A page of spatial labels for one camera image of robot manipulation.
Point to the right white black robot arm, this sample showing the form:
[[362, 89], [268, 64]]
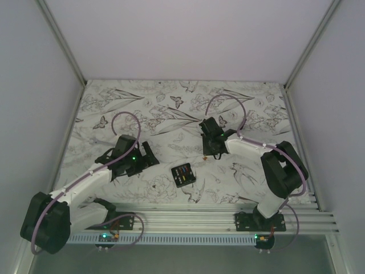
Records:
[[286, 175]]

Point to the white slotted cable duct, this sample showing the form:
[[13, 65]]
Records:
[[169, 239]]

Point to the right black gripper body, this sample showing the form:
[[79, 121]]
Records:
[[208, 149]]

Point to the aluminium rail front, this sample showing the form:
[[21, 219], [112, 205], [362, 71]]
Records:
[[189, 218]]

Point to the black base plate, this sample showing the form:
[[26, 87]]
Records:
[[255, 222], [120, 221]]

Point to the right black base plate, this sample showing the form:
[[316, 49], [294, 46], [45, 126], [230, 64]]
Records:
[[255, 222]]

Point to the left green circuit board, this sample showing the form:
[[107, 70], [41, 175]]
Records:
[[106, 240]]

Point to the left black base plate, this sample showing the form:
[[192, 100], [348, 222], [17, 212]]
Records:
[[120, 221]]

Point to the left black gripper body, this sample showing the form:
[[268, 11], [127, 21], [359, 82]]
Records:
[[136, 162]]

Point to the right green circuit board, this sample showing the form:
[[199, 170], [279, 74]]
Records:
[[264, 242]]

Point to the green circuit board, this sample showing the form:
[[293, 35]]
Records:
[[106, 240], [264, 242]]

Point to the black fuse box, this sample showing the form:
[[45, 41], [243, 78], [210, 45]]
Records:
[[183, 170]]

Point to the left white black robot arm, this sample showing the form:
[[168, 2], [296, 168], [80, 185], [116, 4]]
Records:
[[62, 199]]

